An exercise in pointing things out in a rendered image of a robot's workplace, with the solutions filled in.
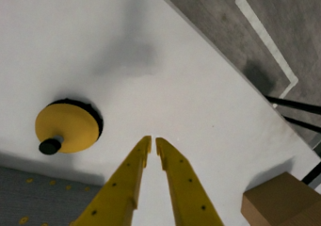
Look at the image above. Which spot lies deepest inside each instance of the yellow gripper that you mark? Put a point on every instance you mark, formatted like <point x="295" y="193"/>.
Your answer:
<point x="115" y="203"/>

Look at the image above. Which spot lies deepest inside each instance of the brown cardboard box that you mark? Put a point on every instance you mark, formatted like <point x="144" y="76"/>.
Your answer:
<point x="281" y="201"/>

